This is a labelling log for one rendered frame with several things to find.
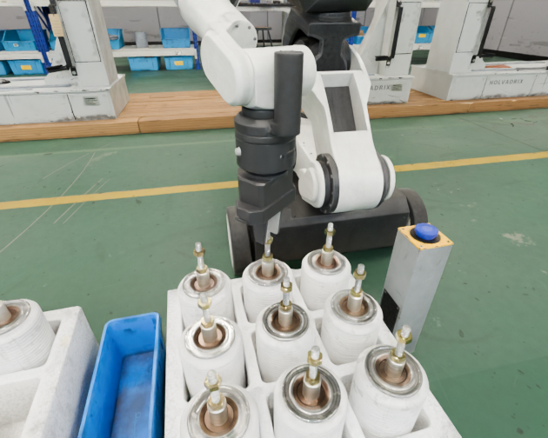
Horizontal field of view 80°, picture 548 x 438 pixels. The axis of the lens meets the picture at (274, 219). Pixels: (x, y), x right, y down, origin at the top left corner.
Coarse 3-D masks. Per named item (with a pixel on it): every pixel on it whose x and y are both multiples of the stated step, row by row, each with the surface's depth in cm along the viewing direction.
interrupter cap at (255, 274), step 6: (252, 264) 63; (258, 264) 63; (276, 264) 63; (282, 264) 63; (252, 270) 61; (258, 270) 62; (276, 270) 62; (282, 270) 61; (252, 276) 60; (258, 276) 60; (264, 276) 60; (270, 276) 60; (276, 276) 60; (282, 276) 60; (258, 282) 58; (264, 282) 58; (270, 282) 58; (276, 282) 58
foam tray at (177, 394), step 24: (240, 288) 68; (168, 312) 62; (240, 312) 62; (312, 312) 62; (168, 336) 58; (384, 336) 58; (168, 360) 54; (168, 384) 50; (264, 384) 50; (168, 408) 48; (264, 408) 47; (432, 408) 47; (168, 432) 44; (264, 432) 44; (360, 432) 44; (432, 432) 44; (456, 432) 44
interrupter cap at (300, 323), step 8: (272, 304) 54; (296, 304) 54; (264, 312) 53; (272, 312) 53; (296, 312) 53; (304, 312) 53; (264, 320) 51; (272, 320) 52; (296, 320) 52; (304, 320) 51; (264, 328) 50; (272, 328) 50; (280, 328) 50; (288, 328) 50; (296, 328) 50; (304, 328) 50; (272, 336) 49; (280, 336) 49; (288, 336) 49; (296, 336) 49
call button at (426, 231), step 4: (420, 224) 61; (424, 224) 61; (428, 224) 61; (416, 228) 60; (420, 228) 60; (424, 228) 60; (428, 228) 60; (432, 228) 60; (436, 228) 60; (416, 232) 60; (420, 232) 59; (424, 232) 58; (428, 232) 58; (432, 232) 58; (436, 232) 59; (420, 236) 59; (424, 236) 58; (428, 236) 58; (432, 236) 58; (436, 236) 59
